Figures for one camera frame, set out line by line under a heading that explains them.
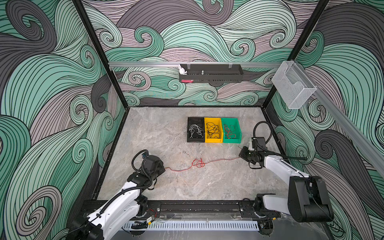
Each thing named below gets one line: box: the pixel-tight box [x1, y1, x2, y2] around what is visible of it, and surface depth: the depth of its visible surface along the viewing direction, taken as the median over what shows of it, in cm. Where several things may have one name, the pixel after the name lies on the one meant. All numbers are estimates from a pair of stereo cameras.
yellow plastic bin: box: [204, 117, 223, 143], surface depth 103 cm
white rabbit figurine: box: [178, 64, 188, 75], surface depth 87 cm
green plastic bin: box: [221, 117, 242, 144], surface depth 103 cm
